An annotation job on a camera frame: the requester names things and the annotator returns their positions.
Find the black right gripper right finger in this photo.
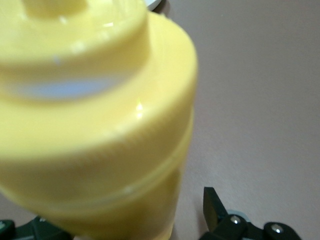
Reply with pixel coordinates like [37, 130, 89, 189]
[197, 186, 302, 240]

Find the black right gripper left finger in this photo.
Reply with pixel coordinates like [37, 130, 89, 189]
[0, 216, 76, 240]

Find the yellow squeeze bottle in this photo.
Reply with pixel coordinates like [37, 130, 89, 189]
[0, 0, 200, 240]

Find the off-white round plate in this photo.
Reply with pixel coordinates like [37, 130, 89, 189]
[144, 0, 169, 11]

